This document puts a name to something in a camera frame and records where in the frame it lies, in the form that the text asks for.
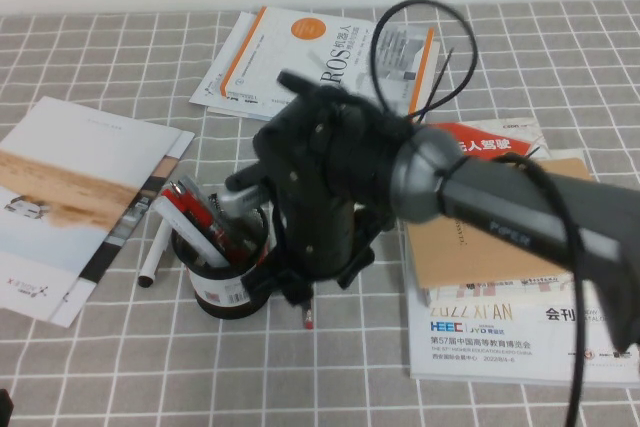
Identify white paper leaflet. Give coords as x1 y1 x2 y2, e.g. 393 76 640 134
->
188 10 264 113

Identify white marker pen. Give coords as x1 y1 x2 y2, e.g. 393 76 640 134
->
150 195 231 268

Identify red driverless technology book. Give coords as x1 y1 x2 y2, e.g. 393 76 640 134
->
428 121 531 159

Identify red and white markers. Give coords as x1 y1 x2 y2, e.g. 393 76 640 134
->
158 181 251 264

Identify kraft brown notebook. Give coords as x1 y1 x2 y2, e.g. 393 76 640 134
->
402 156 599 293

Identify white orange ROS book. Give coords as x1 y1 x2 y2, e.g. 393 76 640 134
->
219 6 436 123

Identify white marker with black cap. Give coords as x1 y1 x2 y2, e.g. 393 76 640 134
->
137 219 172 290

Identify white brochure with black band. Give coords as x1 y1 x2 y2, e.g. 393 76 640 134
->
49 129 196 329

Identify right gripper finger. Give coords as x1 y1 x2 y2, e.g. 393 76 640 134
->
338 219 396 291
241 269 314 307

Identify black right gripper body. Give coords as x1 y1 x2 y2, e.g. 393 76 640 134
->
253 89 407 281

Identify clear plastic pen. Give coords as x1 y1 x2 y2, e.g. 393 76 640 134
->
177 174 236 248

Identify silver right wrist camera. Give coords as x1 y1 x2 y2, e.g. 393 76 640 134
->
223 161 271 221

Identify AgileX brochure with desert photo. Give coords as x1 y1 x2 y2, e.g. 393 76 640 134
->
0 95 182 322

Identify black mesh pen holder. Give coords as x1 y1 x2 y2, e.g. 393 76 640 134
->
169 191 275 321

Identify thin white book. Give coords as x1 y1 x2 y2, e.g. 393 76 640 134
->
207 39 442 123

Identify long black cable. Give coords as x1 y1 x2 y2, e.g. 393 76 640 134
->
492 152 589 427

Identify white show catalogue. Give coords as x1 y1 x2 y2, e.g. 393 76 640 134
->
407 146 640 389

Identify grey checkered tablecloth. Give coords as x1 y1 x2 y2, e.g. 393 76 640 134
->
0 0 640 427

